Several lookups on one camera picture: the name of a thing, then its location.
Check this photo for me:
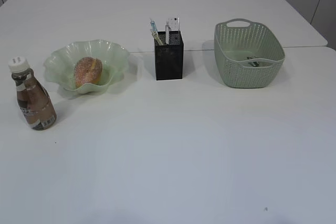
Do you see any blue grip pen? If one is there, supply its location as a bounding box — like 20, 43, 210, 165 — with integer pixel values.
150, 19, 158, 39

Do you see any cream grip pen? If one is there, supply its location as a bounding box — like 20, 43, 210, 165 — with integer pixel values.
150, 29, 164, 46

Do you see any grey grip pen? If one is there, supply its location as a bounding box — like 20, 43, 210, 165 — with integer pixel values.
165, 21, 171, 45

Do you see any clear plastic ruler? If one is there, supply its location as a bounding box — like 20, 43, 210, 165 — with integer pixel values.
167, 17, 180, 31

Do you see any sugared bread roll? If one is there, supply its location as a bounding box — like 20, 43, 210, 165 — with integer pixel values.
74, 57, 103, 88

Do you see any brown drink bottle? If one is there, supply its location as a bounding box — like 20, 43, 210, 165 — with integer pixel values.
8, 57, 57, 131

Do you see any black square pen holder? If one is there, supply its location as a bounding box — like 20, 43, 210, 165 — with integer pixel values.
154, 30, 184, 80

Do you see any green plastic woven basket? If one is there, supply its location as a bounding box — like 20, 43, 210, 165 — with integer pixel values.
214, 18, 285, 89

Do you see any green wavy glass plate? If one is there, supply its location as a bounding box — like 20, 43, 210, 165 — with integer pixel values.
44, 39, 130, 94

